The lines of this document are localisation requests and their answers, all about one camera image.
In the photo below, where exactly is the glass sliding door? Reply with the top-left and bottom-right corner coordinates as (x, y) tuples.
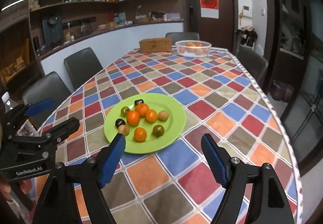
(283, 0), (322, 164)

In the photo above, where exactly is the clear water bottle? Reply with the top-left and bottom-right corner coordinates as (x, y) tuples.
(2, 92), (18, 113)

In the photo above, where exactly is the black chair right side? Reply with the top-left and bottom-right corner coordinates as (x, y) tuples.
(237, 47), (268, 87)

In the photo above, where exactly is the green plate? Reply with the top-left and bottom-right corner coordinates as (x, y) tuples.
(104, 93), (186, 155)

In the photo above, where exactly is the black chair near left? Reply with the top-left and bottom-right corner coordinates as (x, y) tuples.
(22, 71), (71, 129)

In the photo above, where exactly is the dark plum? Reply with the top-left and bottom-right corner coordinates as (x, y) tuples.
(134, 99), (145, 106)
(115, 118), (125, 128)

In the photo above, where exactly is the white fruit basket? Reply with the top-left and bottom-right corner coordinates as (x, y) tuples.
(175, 40), (212, 58)

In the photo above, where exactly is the black coffee machine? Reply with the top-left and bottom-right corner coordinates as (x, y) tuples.
(42, 15), (64, 46)

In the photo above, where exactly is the lone orange kumquat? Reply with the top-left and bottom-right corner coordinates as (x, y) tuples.
(134, 127), (147, 142)

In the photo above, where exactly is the brown longan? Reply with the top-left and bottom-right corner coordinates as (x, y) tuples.
(158, 110), (169, 121)
(118, 124), (130, 136)

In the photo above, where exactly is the black chair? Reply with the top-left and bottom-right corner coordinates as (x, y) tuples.
(64, 47), (103, 89)
(22, 71), (71, 129)
(237, 47), (268, 87)

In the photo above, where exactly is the green tomato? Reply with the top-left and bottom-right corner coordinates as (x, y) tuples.
(121, 106), (131, 117)
(153, 124), (165, 137)

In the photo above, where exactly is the black chair far end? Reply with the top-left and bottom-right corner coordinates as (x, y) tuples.
(165, 32), (200, 46)

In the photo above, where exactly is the dark wooden door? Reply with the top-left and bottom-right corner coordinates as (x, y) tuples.
(182, 0), (238, 53)

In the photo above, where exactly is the white wall intercom panel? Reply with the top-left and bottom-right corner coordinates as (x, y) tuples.
(242, 5), (252, 18)

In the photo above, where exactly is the colourful checked tablecloth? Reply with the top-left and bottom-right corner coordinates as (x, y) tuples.
(39, 49), (303, 223)

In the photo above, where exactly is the red fu door poster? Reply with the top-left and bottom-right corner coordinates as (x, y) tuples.
(200, 0), (219, 19)

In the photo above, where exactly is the large orange mandarin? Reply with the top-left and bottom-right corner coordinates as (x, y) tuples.
(126, 110), (141, 127)

